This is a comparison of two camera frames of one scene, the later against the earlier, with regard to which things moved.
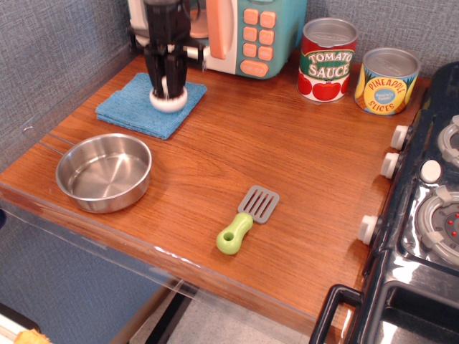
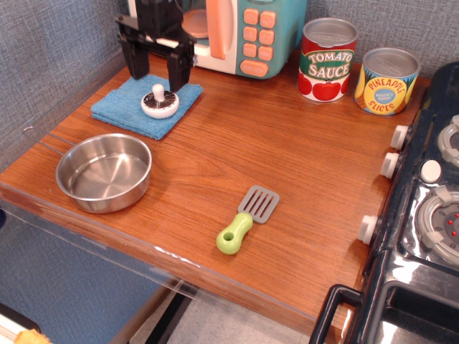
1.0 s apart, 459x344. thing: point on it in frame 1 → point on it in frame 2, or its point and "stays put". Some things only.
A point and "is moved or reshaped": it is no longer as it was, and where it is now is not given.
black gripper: [168, 24] → [161, 21]
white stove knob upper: [399, 136] stays put
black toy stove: [410, 293] stays put
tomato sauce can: [326, 59] stays put
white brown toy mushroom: [166, 104] is moved or reshaped
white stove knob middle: [389, 162] stays put
